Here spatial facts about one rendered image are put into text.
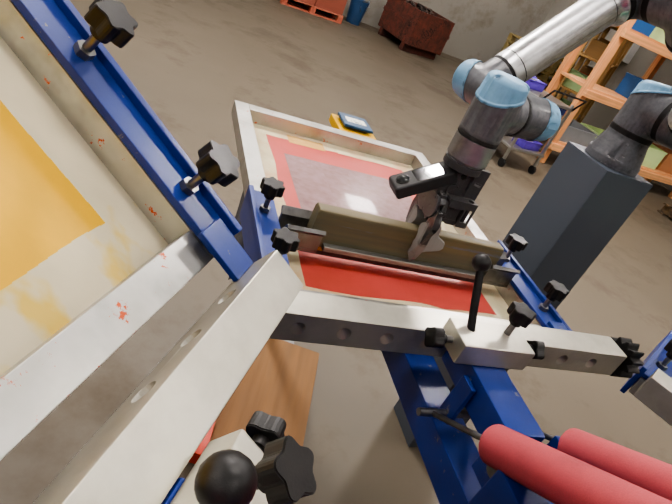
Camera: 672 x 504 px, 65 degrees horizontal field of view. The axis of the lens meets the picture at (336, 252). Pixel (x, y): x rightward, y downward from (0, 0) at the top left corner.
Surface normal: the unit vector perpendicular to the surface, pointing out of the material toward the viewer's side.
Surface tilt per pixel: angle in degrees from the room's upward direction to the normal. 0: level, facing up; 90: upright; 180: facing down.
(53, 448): 0
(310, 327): 90
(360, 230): 89
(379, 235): 89
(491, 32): 90
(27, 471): 0
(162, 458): 32
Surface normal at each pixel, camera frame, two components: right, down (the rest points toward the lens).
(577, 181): -0.91, -0.15
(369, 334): 0.22, 0.60
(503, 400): 0.36, -0.78
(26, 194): 0.78, -0.43
